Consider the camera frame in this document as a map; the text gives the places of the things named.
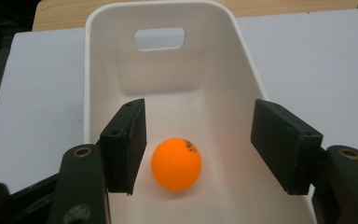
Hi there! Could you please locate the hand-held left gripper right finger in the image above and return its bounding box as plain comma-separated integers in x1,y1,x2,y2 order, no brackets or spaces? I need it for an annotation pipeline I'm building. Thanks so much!
250,98,324,196

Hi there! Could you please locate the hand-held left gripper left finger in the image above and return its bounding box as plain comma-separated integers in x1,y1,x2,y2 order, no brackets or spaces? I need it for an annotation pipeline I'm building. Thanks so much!
99,98,148,197

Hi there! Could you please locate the orange ball with dark mark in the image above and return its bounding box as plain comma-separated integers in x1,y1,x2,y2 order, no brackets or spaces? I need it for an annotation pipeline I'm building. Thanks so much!
150,137,203,192

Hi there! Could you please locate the white plastic bin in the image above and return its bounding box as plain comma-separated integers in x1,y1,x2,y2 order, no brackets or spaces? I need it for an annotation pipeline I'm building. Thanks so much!
82,0,319,224

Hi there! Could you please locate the wooden table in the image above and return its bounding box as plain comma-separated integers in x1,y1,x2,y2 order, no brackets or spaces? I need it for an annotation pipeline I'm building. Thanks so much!
32,0,358,33

